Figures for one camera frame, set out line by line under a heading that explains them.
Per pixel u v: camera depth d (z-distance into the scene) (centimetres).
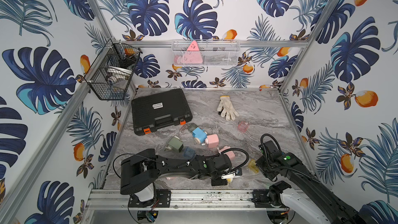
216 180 69
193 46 88
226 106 107
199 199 76
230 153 84
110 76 83
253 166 83
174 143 89
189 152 89
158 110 101
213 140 88
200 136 91
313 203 52
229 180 73
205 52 93
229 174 65
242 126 101
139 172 43
